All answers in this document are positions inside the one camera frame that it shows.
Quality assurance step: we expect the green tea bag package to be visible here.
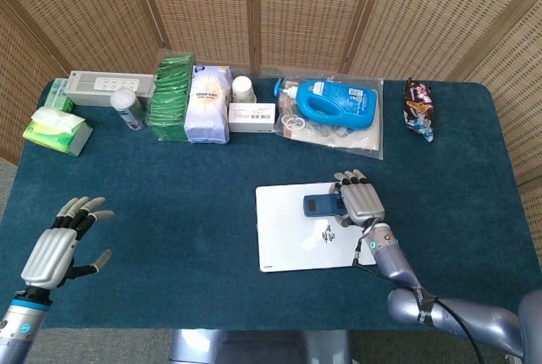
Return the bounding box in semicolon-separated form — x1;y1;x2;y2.
146;49;196;143

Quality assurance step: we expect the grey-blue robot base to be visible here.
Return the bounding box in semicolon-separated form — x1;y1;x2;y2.
168;328;352;364

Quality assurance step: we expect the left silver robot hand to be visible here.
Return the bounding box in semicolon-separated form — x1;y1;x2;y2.
19;196;116;290

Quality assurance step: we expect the white pill bottle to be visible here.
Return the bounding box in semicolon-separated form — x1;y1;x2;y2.
230;75;257;105

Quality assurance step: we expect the woven wooden folding screen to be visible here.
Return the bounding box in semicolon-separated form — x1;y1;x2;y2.
0;0;542;263

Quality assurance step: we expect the clear zip plastic bag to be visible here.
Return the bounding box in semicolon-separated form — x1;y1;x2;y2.
273;68;385;161

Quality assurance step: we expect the brown snack bag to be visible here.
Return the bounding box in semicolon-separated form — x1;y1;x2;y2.
401;78;435;144

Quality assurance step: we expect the pale green wipes pack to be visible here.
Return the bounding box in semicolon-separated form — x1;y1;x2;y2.
43;78;76;113

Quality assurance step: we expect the green tissue pack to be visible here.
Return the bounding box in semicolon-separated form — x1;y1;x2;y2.
22;106;94;157

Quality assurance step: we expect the white-lidded printed can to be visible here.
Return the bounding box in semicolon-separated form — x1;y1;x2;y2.
109;87;147;131

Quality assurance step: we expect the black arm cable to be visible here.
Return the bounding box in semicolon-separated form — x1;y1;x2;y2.
352;219;488;364

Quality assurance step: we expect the blue board eraser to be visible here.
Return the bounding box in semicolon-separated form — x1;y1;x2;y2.
302;192;348;218

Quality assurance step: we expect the small white carton box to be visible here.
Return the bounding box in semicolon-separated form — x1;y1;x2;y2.
227;102;279;134

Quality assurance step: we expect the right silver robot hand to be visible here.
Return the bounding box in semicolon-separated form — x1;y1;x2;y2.
329;168;386;229

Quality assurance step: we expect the lavender paper bag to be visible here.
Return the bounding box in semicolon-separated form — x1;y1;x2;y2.
183;65;233;145

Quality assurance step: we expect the blue pump detergent bottle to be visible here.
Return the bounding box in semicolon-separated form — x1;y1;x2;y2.
273;78;379;131

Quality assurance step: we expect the dark teal table carpet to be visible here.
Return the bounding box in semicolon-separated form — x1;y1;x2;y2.
0;78;542;331

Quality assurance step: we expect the white writing board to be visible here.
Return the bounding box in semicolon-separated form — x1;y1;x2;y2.
255;181;378;273

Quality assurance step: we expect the white power strip box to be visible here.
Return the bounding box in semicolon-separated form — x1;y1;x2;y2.
63;69;156;107

